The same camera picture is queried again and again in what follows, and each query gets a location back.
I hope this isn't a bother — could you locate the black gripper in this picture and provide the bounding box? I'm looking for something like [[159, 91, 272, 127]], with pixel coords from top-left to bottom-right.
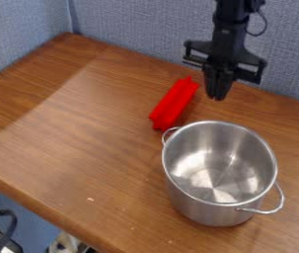
[[183, 19, 266, 101]]

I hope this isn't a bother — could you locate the pale object under table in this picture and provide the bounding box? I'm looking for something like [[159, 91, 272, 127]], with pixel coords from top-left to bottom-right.
[[45, 231, 96, 253]]

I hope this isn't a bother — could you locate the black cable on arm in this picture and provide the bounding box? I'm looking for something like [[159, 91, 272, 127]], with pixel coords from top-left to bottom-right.
[[244, 8, 268, 38]]

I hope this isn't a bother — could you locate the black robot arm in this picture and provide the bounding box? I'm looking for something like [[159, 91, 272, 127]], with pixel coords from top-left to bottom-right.
[[183, 0, 267, 101]]

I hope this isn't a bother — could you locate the red plastic block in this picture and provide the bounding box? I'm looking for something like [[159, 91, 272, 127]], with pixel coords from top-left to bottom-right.
[[149, 76, 199, 131]]

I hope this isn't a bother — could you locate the stainless steel pot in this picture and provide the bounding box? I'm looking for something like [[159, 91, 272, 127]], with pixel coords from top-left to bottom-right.
[[160, 121, 284, 227]]

